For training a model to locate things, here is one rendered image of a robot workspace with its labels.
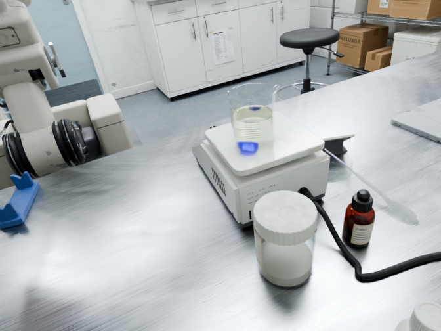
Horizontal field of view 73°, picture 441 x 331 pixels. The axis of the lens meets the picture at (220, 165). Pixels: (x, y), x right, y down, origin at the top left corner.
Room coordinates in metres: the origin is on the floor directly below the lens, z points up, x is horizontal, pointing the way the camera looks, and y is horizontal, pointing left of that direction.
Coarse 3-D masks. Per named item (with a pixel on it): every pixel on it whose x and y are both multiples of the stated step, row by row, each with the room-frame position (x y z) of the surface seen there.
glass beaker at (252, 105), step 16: (240, 80) 0.34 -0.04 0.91; (240, 96) 0.34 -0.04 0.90; (256, 96) 0.34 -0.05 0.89; (272, 96) 0.30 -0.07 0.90; (240, 112) 0.29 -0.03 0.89; (256, 112) 0.29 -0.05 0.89; (272, 112) 0.30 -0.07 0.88; (240, 128) 0.30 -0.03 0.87; (256, 128) 0.29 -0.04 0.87; (272, 128) 0.30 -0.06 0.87; (240, 144) 0.30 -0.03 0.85; (256, 144) 0.29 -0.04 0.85; (272, 144) 0.30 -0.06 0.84
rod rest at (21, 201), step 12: (12, 180) 0.42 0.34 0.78; (24, 180) 0.42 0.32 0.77; (24, 192) 0.40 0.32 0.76; (36, 192) 0.41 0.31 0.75; (12, 204) 0.35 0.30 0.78; (24, 204) 0.37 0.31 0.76; (0, 216) 0.34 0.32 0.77; (12, 216) 0.34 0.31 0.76; (24, 216) 0.35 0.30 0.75; (0, 228) 0.33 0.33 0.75
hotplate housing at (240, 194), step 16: (208, 144) 0.37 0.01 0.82; (208, 160) 0.35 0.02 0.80; (304, 160) 0.29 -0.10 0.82; (320, 160) 0.29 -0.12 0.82; (208, 176) 0.37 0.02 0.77; (224, 176) 0.29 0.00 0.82; (256, 176) 0.28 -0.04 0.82; (272, 176) 0.28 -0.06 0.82; (288, 176) 0.28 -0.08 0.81; (304, 176) 0.28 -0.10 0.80; (320, 176) 0.29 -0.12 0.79; (224, 192) 0.30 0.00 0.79; (240, 192) 0.26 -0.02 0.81; (256, 192) 0.26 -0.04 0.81; (304, 192) 0.27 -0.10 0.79; (320, 192) 0.29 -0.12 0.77; (240, 208) 0.26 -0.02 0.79; (240, 224) 0.26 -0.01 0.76
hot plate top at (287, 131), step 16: (224, 128) 0.37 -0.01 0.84; (288, 128) 0.35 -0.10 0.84; (304, 128) 0.34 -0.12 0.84; (224, 144) 0.33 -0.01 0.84; (288, 144) 0.31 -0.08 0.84; (304, 144) 0.30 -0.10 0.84; (320, 144) 0.30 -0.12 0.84; (224, 160) 0.30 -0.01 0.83; (240, 160) 0.29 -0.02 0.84; (256, 160) 0.28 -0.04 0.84; (272, 160) 0.28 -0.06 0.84; (288, 160) 0.28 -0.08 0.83; (240, 176) 0.27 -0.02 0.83
